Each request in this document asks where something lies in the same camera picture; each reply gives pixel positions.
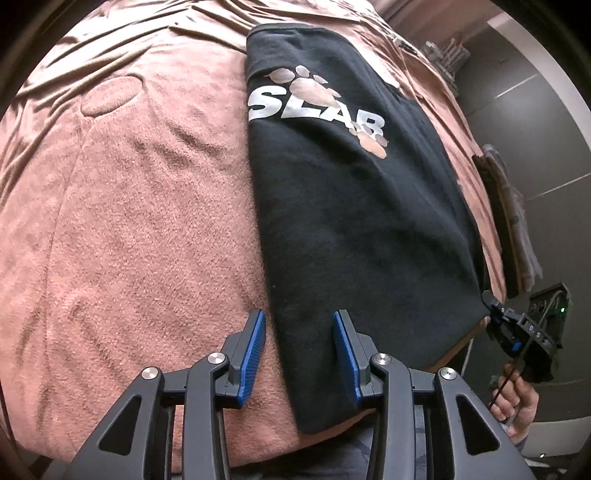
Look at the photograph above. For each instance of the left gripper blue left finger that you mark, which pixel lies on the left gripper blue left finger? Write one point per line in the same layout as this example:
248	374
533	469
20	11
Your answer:
243	350

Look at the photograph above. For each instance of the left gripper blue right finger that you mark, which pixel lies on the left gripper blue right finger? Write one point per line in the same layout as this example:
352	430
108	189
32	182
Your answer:
354	362

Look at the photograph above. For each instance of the black bear print t-shirt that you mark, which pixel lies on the black bear print t-shirt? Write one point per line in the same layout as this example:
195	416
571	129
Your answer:
359	208

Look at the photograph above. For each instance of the folded grey clothes stack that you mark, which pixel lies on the folded grey clothes stack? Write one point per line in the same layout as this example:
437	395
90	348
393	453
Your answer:
521	266

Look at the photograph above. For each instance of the person right hand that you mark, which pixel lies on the person right hand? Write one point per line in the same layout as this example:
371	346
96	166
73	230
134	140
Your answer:
515	403

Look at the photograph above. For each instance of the person legs in patterned trousers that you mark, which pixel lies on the person legs in patterned trousers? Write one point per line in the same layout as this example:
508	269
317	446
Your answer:
346	456

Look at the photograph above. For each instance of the brown bed blanket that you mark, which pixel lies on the brown bed blanket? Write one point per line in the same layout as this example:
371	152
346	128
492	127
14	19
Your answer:
128	235

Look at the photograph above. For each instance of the white bedside table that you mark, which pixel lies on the white bedside table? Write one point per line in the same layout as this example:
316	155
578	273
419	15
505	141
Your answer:
448	59

